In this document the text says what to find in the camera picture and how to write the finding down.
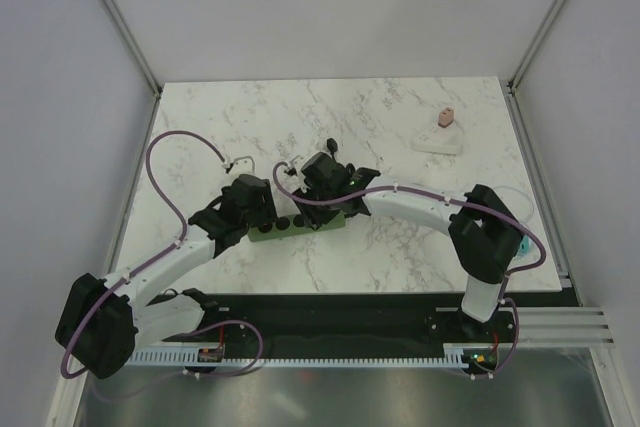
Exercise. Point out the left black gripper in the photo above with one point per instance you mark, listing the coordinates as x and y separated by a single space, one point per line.
266 207

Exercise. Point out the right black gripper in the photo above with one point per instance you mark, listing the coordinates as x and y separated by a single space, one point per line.
316 217

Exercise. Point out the green power strip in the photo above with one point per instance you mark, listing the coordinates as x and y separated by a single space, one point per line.
292 226

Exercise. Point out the beige pink charger plug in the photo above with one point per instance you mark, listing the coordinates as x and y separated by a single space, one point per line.
446 117

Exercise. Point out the teal power strip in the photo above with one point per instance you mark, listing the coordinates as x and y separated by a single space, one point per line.
524 248

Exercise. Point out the light blue plug with cable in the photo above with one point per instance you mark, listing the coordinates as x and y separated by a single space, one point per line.
519 202

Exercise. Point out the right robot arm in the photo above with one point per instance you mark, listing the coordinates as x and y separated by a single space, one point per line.
483 231

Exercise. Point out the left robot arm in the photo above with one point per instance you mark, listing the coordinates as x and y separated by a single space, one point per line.
106 320

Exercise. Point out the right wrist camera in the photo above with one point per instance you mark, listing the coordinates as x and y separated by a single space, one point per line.
292 167

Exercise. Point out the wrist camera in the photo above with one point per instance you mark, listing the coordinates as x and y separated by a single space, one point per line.
240 165
292 167

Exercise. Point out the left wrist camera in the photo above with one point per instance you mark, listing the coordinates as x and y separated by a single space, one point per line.
240 165

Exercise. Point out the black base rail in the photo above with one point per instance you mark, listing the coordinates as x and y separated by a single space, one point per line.
342 326

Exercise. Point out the white cable tray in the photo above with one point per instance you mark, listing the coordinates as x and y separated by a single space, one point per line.
199 355

